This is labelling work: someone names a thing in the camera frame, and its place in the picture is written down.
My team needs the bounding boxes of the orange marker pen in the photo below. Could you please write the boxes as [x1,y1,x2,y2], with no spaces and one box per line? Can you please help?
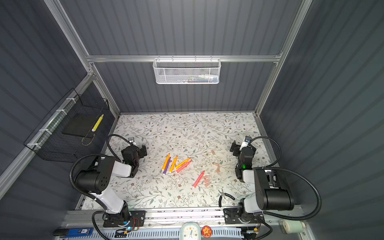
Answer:
[162,154,170,171]
[175,158,191,170]
[170,156,178,173]

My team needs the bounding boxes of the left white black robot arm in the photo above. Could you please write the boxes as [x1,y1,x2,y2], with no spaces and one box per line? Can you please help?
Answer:
[69,145,147,227]

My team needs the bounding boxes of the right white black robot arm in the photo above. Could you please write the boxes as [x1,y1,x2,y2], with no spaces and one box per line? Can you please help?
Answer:
[230,137,295,220]

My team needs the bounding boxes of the purple marker pen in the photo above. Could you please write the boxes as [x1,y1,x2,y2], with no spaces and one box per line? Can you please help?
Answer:
[163,158,171,175]

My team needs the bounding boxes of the yellow highlighter pen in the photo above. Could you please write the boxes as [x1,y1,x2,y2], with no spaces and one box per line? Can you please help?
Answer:
[92,114,104,132]

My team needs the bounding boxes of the translucent pink caps near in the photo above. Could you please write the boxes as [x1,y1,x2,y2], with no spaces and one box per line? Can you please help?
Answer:
[204,176,211,188]

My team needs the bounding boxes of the black pad in basket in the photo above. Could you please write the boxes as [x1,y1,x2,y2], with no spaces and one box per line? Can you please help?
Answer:
[62,114,96,139]

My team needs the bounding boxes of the floral patterned table mat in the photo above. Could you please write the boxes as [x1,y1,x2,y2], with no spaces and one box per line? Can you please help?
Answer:
[106,113,260,209]

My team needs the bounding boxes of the white tape roll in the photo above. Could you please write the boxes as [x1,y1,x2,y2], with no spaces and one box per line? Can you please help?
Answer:
[281,220,306,234]

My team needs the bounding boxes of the red round badge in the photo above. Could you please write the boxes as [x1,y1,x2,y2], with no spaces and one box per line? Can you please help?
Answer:
[202,226,213,238]

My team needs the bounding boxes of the items in white basket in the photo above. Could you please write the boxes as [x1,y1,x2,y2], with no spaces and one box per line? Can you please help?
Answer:
[178,74,220,84]

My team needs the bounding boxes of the white analog clock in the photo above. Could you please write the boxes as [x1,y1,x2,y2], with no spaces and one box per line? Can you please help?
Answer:
[179,222,202,240]

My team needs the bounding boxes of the blue black tool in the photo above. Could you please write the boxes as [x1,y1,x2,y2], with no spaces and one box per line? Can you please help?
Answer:
[53,228,94,238]

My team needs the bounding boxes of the black handled pliers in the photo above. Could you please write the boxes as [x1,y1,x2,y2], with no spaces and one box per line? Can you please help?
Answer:
[218,190,235,208]

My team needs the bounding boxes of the black wire basket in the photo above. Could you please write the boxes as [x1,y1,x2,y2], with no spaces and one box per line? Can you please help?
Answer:
[24,90,114,163]

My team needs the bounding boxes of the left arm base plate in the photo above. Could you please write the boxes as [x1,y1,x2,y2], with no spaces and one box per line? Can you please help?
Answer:
[102,211,146,228]

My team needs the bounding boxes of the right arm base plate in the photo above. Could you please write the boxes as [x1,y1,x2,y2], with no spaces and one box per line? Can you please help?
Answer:
[223,208,265,225]

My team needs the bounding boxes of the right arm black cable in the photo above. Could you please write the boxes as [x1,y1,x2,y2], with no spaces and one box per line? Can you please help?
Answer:
[247,136,322,222]

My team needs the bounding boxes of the white wire mesh basket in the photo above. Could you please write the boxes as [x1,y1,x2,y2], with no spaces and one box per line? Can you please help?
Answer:
[153,59,222,85]

